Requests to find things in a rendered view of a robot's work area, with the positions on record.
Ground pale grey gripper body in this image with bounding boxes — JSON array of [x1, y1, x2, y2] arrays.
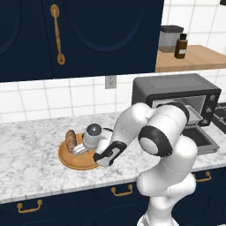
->
[[72, 143, 89, 157]]

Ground brown baguette bread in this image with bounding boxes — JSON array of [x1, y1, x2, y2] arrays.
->
[[64, 129, 78, 154]]

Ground dark grey toaster oven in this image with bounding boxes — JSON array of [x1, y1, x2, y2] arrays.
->
[[131, 72, 222, 128]]

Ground navy cupboard door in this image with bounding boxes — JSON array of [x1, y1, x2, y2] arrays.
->
[[0, 0, 55, 84], [41, 0, 165, 79]]

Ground grey toaster oven tray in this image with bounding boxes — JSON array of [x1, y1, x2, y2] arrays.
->
[[185, 105, 205, 125]]

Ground round wooden board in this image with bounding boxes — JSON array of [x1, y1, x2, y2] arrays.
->
[[57, 132, 102, 171]]

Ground navy drawer front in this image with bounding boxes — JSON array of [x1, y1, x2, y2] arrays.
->
[[77, 181, 152, 226], [173, 166, 226, 226], [0, 190, 81, 226]]

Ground clear container grey lid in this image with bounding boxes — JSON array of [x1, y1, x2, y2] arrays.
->
[[158, 25, 185, 54]]

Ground brown bottle black cap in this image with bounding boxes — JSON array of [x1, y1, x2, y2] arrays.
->
[[174, 33, 189, 60]]

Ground black hob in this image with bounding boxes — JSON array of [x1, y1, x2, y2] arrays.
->
[[212, 102, 226, 134]]

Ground wooden shelf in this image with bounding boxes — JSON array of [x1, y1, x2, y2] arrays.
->
[[154, 44, 226, 73]]

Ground brass drawer handle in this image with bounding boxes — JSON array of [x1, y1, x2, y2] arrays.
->
[[16, 199, 44, 215], [192, 170, 213, 184], [110, 184, 134, 198]]

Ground white wall socket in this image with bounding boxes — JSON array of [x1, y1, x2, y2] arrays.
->
[[104, 75, 117, 90]]

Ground brass cupboard handle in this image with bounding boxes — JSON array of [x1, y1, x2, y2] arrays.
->
[[49, 4, 66, 66]]

